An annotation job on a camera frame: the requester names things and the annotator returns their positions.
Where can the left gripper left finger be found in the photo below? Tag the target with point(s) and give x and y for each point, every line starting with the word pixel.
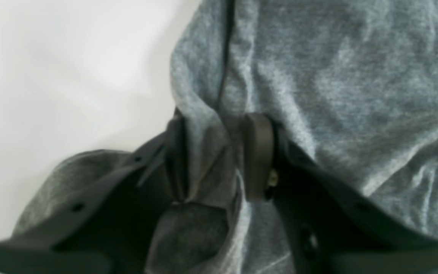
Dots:
pixel 108 226

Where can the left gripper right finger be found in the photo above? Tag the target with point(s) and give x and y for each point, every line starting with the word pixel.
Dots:
pixel 330 227

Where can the grey T-shirt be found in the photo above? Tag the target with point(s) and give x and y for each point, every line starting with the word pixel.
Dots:
pixel 354 82

